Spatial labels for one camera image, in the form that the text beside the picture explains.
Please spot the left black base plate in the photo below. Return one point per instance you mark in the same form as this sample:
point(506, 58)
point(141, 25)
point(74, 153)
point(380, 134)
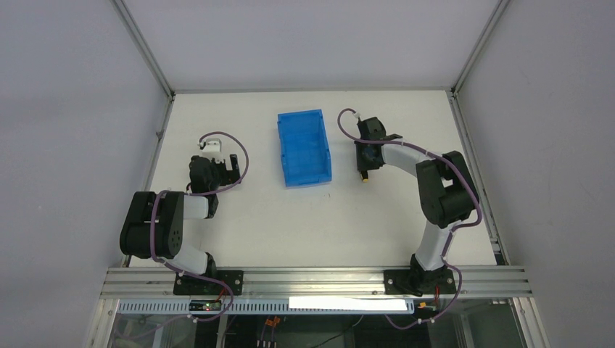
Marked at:
point(191, 286)

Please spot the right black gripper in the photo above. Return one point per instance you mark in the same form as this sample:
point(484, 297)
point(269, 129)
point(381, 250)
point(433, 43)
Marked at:
point(364, 162)

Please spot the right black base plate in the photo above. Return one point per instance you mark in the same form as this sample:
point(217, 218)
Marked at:
point(418, 283)

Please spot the blue plastic bin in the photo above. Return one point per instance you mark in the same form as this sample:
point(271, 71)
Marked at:
point(305, 152)

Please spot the aluminium front rail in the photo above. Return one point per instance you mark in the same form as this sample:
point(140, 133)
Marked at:
point(473, 282)

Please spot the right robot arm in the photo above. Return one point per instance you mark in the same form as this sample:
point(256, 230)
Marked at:
point(447, 197)

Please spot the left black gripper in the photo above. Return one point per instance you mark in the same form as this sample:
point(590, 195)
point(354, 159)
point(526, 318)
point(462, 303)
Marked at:
point(227, 172)

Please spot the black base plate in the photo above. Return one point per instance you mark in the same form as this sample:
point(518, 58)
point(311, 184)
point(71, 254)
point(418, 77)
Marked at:
point(191, 286)
point(418, 283)

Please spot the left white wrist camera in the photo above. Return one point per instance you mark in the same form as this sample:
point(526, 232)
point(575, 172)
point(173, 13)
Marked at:
point(211, 149)

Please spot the white slotted cable duct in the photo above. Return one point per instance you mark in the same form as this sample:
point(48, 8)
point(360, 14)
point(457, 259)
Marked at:
point(290, 306)

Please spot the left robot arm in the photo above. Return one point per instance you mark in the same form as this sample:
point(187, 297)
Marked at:
point(153, 227)

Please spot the green circuit board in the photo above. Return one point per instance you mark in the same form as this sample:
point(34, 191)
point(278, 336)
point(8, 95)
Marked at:
point(205, 306)

